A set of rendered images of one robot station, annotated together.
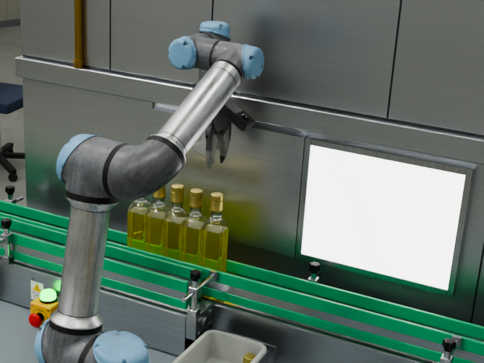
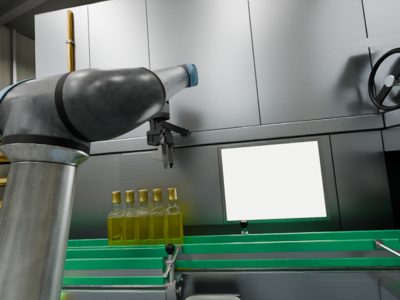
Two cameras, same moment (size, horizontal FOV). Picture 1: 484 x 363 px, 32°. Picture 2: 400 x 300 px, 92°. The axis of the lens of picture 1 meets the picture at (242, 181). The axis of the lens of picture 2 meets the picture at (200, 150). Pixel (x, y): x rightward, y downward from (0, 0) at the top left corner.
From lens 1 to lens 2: 1.51 m
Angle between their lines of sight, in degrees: 30
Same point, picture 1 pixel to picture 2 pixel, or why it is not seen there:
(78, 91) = not seen: hidden behind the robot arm
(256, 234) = (196, 216)
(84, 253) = (25, 230)
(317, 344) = (272, 281)
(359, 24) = (234, 80)
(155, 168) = (136, 81)
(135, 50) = not seen: hidden behind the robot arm
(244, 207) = (186, 200)
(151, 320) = not seen: outside the picture
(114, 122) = (96, 172)
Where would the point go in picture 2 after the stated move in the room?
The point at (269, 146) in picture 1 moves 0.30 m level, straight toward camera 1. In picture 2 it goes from (196, 157) to (221, 152)
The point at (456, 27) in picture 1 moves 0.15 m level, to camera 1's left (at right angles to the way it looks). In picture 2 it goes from (287, 68) to (258, 65)
